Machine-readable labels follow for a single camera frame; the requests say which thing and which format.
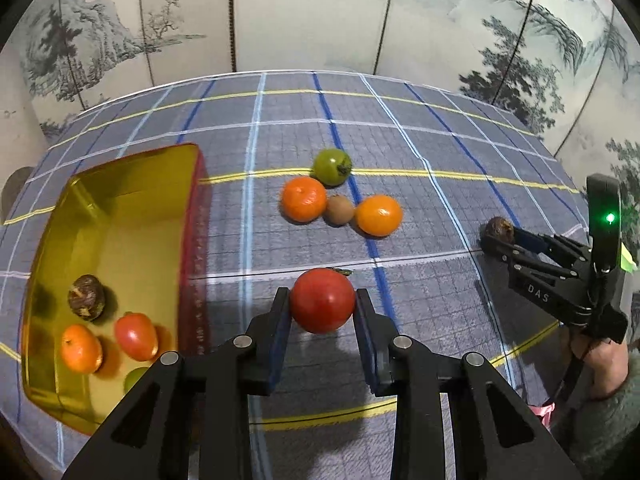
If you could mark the round brown stool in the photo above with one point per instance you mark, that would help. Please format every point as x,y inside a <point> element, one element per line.
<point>14,187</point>

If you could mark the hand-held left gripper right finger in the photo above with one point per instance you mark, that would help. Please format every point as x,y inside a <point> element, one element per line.
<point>367,345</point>

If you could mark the red tomato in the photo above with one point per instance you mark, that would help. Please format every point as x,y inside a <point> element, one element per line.
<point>322,302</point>
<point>136,336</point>

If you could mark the dark brown water chestnut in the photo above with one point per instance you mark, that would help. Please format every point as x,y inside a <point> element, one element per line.
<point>86,297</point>
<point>499,229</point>

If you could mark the smooth orange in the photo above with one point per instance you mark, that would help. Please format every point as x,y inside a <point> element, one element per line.
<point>378,215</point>

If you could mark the small brown round fruit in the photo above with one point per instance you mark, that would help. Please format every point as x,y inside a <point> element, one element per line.
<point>338,210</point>

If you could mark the green tomato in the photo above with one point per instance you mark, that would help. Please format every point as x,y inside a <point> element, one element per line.
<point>330,166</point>
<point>135,380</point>

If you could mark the yellow-green object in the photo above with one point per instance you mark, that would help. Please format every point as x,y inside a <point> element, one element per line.
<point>629,257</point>

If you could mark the blue plaid tablecloth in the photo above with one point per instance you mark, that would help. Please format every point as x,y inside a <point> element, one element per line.
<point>300,120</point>

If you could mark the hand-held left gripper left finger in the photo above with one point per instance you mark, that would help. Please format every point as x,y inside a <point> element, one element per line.
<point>280,340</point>

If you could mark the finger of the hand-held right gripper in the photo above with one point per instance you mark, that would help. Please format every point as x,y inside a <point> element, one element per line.
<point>550,246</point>
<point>530,261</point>

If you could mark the painted landscape folding screen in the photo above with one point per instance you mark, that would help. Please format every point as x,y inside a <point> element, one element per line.
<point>310,10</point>

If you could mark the gold rectangular tin box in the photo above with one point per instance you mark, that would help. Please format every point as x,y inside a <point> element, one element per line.
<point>135,220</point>

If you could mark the small tangerine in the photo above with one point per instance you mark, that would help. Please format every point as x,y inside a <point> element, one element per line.
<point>303,199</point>

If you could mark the person's right hand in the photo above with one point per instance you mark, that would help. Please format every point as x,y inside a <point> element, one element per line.
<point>600,367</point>

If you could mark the large tangerine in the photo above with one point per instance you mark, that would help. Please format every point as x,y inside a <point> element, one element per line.
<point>81,348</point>

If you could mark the person's right forearm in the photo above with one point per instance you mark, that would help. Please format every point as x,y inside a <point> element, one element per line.
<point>610,425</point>

